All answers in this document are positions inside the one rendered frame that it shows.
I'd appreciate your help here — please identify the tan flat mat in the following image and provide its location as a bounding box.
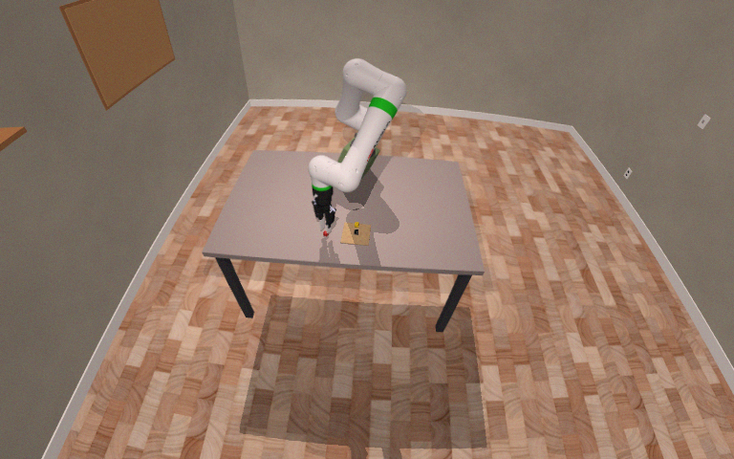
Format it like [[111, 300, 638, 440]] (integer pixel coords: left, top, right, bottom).
[[340, 222, 371, 246]]

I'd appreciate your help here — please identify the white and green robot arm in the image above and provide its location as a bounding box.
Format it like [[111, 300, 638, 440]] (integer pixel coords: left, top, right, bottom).
[[308, 58, 407, 200]]

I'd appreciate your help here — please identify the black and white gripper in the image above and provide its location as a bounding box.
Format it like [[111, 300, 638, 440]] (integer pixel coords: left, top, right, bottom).
[[312, 197, 336, 233]]

